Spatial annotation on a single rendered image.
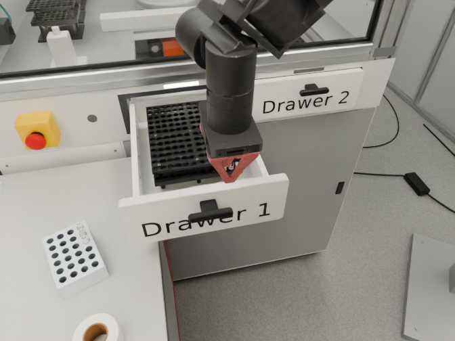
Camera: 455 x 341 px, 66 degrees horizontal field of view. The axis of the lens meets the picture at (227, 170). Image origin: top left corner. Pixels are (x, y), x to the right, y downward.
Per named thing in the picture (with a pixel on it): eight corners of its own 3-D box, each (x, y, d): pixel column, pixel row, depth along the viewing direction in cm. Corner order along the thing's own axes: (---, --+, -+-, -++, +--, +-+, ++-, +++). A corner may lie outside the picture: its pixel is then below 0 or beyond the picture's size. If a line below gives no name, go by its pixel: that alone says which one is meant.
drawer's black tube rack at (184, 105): (242, 181, 73) (243, 158, 68) (156, 195, 70) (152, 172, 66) (220, 120, 88) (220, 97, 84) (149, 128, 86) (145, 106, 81)
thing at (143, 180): (272, 208, 68) (275, 186, 64) (137, 231, 64) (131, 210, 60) (227, 98, 96) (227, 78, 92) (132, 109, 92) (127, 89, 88)
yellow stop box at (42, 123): (59, 148, 80) (48, 122, 75) (26, 153, 79) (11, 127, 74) (61, 134, 83) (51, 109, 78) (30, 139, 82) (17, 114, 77)
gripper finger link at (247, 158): (244, 156, 55) (248, 107, 48) (256, 190, 50) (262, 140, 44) (201, 162, 54) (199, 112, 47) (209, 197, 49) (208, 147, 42)
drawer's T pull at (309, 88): (329, 93, 86) (330, 88, 85) (300, 97, 84) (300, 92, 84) (323, 86, 88) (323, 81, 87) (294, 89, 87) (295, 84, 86)
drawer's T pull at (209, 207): (233, 216, 58) (233, 211, 57) (189, 224, 57) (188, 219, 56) (229, 200, 61) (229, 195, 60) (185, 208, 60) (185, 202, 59)
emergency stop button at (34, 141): (48, 150, 77) (41, 136, 74) (28, 153, 76) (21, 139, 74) (49, 142, 79) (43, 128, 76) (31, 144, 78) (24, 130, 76)
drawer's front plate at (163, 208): (282, 218, 68) (290, 178, 60) (131, 246, 64) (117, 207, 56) (279, 212, 69) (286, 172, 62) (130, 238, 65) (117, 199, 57)
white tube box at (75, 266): (110, 277, 66) (104, 266, 63) (63, 300, 62) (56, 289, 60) (89, 231, 73) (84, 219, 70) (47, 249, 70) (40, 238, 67)
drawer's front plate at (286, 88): (354, 107, 95) (365, 70, 88) (251, 121, 91) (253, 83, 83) (351, 104, 97) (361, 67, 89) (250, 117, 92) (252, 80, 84)
